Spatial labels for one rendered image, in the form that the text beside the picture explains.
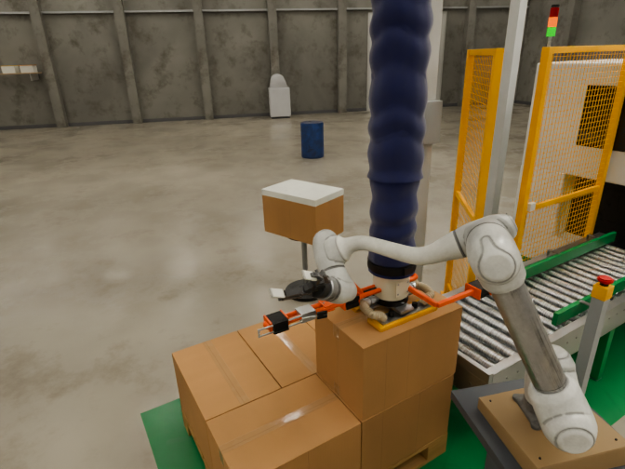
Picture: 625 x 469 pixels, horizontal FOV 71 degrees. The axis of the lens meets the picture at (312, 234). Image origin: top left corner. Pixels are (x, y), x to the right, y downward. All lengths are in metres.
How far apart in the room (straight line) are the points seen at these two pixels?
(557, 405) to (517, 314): 0.32
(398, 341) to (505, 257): 0.87
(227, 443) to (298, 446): 0.31
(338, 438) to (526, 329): 1.02
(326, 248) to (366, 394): 0.74
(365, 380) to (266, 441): 0.50
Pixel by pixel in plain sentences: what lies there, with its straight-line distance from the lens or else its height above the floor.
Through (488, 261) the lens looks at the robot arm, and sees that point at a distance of 1.30.
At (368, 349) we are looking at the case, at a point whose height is 0.93.
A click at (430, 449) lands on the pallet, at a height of 0.09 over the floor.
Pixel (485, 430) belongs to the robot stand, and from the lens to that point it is 1.94.
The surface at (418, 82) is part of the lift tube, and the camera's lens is 1.78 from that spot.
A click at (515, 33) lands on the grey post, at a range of 5.45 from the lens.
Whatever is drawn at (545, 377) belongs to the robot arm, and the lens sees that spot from 1.58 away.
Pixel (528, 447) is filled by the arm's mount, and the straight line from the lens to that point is 1.83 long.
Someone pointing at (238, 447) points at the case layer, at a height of 0.54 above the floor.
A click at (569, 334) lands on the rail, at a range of 2.94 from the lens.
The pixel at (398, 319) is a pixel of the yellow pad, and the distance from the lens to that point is 2.06.
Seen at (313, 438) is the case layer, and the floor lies 0.54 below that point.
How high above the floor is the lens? 2.09
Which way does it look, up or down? 22 degrees down
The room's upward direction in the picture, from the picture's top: 2 degrees counter-clockwise
